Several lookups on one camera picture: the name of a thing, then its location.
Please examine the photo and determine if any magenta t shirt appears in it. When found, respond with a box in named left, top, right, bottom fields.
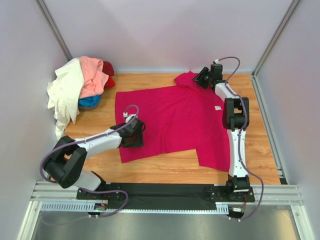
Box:
left=115, top=71, right=230, bottom=172

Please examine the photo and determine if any cream white t shirt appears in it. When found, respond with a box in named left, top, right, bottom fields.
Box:
left=47, top=58, right=85, bottom=140

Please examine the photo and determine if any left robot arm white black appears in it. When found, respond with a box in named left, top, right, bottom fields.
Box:
left=39, top=114, right=146, bottom=201

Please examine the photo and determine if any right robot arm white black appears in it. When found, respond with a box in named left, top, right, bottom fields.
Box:
left=192, top=60, right=253, bottom=203

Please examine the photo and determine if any blue t shirt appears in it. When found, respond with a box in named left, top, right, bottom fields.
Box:
left=78, top=95, right=102, bottom=110

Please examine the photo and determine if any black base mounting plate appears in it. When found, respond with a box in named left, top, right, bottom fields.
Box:
left=76, top=182, right=255, bottom=211

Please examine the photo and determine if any light pink t shirt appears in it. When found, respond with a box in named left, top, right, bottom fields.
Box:
left=78, top=56, right=109, bottom=99

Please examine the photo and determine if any dark red t shirt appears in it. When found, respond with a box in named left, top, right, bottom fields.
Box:
left=102, top=61, right=115, bottom=77

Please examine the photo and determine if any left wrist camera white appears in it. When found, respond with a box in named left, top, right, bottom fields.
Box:
left=123, top=112, right=137, bottom=124

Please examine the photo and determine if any grey slotted cable duct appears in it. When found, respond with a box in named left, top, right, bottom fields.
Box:
left=39, top=202, right=230, bottom=215

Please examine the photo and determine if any right aluminium corner post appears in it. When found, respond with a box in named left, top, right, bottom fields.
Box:
left=251, top=0, right=302, bottom=77

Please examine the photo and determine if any aluminium corner post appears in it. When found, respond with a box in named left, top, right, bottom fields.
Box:
left=35, top=0, right=73, bottom=61
left=251, top=0, right=302, bottom=77

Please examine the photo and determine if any aluminium front rail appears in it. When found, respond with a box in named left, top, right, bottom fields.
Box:
left=30, top=181, right=304, bottom=206

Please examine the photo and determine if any left aluminium corner post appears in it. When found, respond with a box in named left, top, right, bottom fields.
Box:
left=35, top=0, right=73, bottom=61

